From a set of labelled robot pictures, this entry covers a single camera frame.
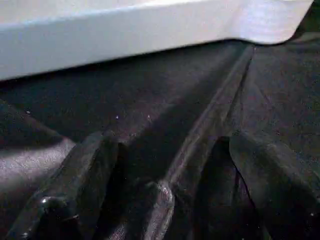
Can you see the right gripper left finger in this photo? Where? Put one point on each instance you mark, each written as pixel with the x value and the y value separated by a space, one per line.
pixel 70 195

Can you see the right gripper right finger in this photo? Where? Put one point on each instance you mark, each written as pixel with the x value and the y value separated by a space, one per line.
pixel 280 195

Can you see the white plastic table top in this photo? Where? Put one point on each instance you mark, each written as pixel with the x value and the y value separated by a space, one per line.
pixel 125 30

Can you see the black work mat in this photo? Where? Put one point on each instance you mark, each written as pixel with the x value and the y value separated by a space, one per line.
pixel 165 105

